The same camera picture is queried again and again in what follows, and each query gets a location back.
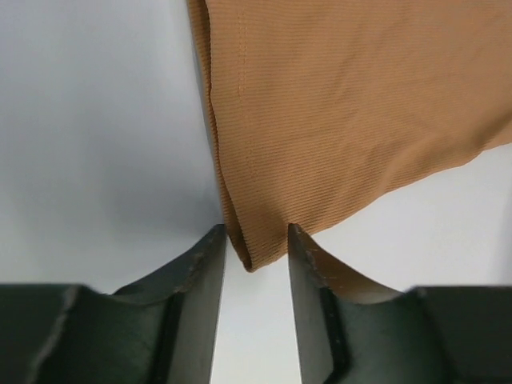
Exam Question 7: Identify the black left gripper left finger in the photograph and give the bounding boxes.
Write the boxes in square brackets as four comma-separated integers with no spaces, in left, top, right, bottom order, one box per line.
[1,225,226,383]

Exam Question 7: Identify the tan ribbed tank top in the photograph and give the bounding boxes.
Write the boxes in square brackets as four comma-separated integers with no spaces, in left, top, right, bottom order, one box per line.
[188,1,511,289]

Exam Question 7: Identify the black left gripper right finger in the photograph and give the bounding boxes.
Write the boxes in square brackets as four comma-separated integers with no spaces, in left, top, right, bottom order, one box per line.
[288,224,511,383]

